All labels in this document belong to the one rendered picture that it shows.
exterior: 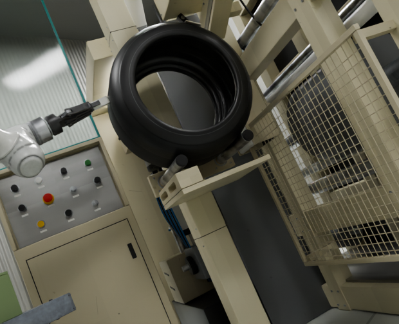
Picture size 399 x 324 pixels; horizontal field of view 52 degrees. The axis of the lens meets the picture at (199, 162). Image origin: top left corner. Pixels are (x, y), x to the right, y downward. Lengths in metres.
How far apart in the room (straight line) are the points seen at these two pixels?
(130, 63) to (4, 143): 0.51
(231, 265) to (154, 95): 0.84
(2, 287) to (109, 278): 1.04
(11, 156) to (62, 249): 0.75
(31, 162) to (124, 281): 0.87
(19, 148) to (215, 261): 0.93
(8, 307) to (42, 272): 1.01
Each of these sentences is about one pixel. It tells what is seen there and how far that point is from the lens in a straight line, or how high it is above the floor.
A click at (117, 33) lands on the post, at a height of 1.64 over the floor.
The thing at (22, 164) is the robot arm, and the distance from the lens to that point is 1.31.
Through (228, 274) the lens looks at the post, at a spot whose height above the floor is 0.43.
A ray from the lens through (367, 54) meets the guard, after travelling 1.27.
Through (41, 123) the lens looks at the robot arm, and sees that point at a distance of 1.51.
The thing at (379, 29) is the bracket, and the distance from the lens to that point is 1.35.
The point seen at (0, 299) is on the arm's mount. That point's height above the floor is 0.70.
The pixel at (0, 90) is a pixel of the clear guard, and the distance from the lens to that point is 2.24.
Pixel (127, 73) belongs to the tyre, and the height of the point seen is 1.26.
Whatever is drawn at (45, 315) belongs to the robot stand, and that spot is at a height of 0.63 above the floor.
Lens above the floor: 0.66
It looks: 8 degrees up
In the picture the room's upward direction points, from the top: 24 degrees counter-clockwise
